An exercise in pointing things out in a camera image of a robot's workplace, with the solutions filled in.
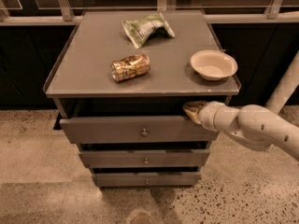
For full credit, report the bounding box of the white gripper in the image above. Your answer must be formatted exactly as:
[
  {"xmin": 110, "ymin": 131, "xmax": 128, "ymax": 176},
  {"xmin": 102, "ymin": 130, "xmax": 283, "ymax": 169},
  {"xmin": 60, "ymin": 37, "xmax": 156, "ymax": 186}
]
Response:
[{"xmin": 183, "ymin": 101, "xmax": 224, "ymax": 132}]

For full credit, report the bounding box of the grey top drawer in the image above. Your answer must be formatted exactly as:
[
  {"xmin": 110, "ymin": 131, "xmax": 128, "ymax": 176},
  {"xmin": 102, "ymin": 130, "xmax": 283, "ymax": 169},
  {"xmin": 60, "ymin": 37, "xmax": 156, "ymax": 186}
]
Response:
[{"xmin": 60, "ymin": 116, "xmax": 218, "ymax": 144}]

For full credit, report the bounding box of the grey drawer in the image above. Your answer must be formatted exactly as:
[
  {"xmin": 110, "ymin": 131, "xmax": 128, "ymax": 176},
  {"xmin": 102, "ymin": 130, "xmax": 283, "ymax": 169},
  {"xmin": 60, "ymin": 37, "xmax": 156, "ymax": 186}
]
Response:
[
  {"xmin": 79, "ymin": 149, "xmax": 209, "ymax": 168},
  {"xmin": 60, "ymin": 116, "xmax": 218, "ymax": 144},
  {"xmin": 93, "ymin": 172, "xmax": 200, "ymax": 188}
]

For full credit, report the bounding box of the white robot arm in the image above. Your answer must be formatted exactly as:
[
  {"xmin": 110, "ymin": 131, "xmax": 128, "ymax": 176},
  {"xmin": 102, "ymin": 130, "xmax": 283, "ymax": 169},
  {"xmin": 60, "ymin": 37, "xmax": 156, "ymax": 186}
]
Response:
[{"xmin": 183, "ymin": 55, "xmax": 299, "ymax": 160}]

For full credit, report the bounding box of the grey middle drawer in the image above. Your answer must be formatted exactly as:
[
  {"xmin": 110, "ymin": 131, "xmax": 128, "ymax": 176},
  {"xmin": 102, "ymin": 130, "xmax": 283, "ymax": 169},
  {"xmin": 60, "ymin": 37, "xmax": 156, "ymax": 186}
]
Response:
[{"xmin": 79, "ymin": 149, "xmax": 209, "ymax": 168}]

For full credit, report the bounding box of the grey drawer cabinet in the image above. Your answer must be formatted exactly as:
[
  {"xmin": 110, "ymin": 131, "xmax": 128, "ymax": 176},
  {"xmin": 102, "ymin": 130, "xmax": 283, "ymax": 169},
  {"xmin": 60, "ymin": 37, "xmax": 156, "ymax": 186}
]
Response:
[{"xmin": 44, "ymin": 11, "xmax": 240, "ymax": 177}]

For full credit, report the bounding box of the grey bottom drawer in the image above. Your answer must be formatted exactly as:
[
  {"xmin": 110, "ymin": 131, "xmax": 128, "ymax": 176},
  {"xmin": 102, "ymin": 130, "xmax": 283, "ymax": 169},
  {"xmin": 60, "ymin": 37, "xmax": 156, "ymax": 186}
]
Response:
[{"xmin": 93, "ymin": 172, "xmax": 200, "ymax": 188}]

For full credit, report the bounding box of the white paper bowl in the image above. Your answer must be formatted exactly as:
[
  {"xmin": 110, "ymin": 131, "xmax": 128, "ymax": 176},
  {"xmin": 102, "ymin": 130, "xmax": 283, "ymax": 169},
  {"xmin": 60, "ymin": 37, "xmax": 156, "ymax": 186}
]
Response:
[{"xmin": 191, "ymin": 50, "xmax": 238, "ymax": 81}]

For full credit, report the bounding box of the gold crushed soda can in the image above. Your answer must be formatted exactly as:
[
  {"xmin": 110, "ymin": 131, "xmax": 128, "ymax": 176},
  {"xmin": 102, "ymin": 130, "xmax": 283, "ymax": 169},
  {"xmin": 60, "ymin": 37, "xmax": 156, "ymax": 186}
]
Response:
[{"xmin": 111, "ymin": 54, "xmax": 150, "ymax": 82}]

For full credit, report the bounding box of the green white chip bag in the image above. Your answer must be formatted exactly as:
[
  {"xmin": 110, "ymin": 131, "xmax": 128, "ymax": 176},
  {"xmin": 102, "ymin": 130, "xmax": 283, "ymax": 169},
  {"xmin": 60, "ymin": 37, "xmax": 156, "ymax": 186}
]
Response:
[{"xmin": 121, "ymin": 13, "xmax": 176, "ymax": 49}]

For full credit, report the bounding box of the metal railing frame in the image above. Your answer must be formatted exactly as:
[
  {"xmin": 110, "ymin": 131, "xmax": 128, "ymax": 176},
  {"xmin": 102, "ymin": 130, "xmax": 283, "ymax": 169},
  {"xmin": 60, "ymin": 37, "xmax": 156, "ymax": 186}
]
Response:
[{"xmin": 0, "ymin": 0, "xmax": 299, "ymax": 26}]

